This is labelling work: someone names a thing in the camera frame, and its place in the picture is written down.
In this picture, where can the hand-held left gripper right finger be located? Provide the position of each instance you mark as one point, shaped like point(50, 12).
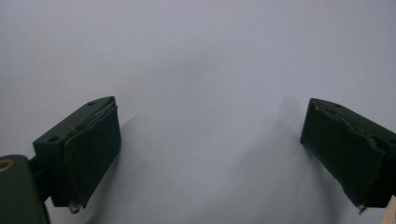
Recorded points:
point(348, 149)

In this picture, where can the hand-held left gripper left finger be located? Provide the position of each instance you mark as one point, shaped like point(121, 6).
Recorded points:
point(84, 155)

